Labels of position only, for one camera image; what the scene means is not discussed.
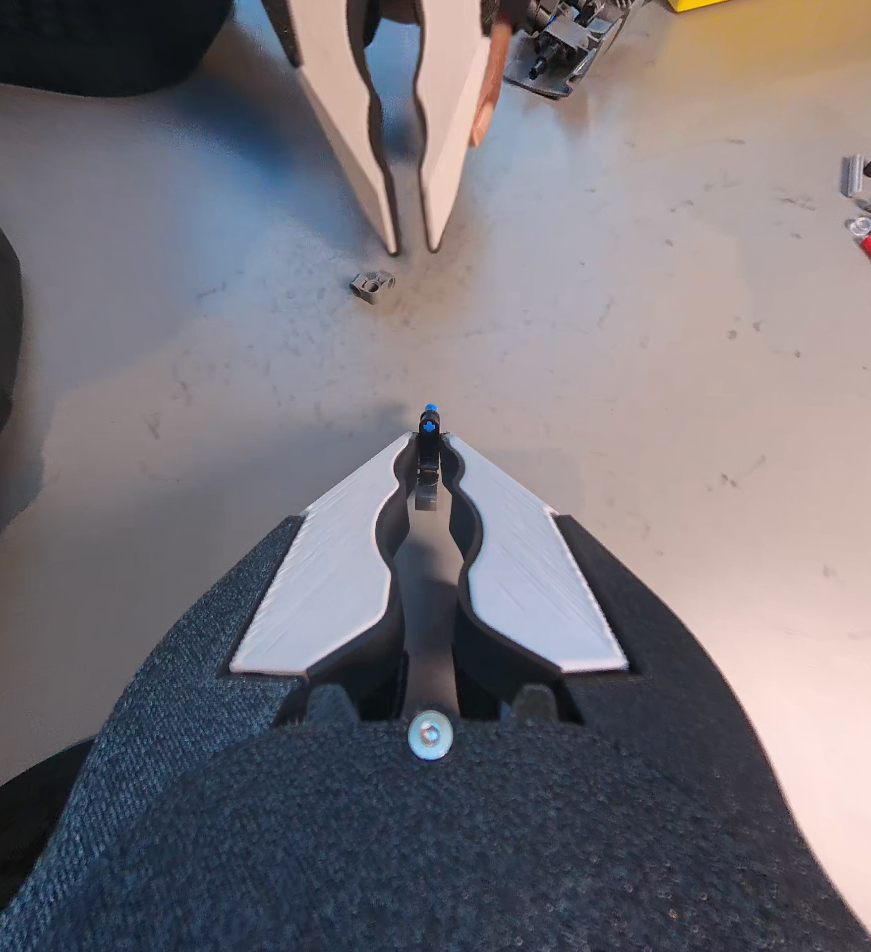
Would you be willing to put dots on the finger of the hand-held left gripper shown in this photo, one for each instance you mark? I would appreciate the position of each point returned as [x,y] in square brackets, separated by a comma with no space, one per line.
[454,74]
[331,74]

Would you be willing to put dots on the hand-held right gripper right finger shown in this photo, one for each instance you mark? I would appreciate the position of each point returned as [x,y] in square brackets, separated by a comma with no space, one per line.
[532,587]

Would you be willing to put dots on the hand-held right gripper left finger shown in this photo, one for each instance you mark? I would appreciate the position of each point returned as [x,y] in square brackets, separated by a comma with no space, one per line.
[316,587]

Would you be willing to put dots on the small black blue-pin assembly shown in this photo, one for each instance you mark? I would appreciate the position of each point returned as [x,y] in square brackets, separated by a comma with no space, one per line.
[426,498]

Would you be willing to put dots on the black connector with blue pin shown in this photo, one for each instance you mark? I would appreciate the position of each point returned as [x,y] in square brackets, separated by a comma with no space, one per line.
[428,446]

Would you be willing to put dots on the small grey connector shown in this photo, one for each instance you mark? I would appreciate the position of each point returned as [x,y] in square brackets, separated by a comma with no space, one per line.
[368,282]

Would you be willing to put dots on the grey desk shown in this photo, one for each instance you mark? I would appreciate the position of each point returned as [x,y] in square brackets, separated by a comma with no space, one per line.
[628,372]

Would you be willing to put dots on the person's left hand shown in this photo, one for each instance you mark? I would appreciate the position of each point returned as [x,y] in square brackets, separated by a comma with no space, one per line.
[495,67]

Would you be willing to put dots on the grey toy cab assembly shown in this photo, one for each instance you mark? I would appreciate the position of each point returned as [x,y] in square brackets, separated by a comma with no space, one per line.
[554,44]

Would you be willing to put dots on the yellow bin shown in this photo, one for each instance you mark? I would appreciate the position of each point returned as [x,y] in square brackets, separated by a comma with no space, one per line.
[695,4]

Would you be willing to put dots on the person's black trousers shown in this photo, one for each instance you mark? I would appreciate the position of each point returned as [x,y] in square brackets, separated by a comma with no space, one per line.
[4,855]

